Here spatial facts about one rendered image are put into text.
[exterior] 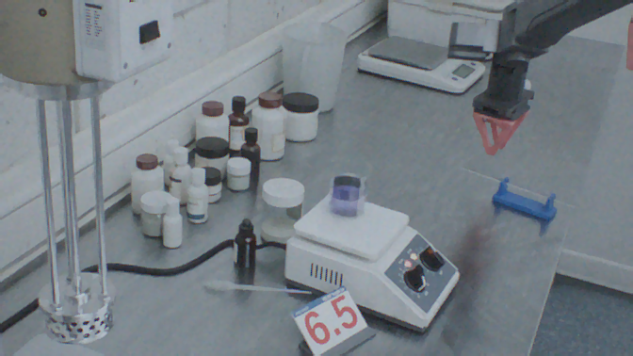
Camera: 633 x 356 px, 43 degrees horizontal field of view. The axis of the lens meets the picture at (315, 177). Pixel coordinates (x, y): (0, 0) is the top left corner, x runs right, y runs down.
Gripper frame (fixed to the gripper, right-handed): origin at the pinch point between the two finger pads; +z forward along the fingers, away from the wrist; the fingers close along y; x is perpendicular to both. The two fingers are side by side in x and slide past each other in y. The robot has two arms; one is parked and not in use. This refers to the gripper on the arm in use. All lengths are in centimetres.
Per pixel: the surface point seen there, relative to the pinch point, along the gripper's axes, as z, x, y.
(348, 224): -1.8, -3.1, 39.4
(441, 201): 7.6, -3.9, 9.6
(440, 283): 3.8, 9.1, 35.7
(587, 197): 57, -8, -107
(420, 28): 4, -47, -60
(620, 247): 71, 4, -109
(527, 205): 6.9, 8.1, 2.8
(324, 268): 2.1, -2.9, 44.9
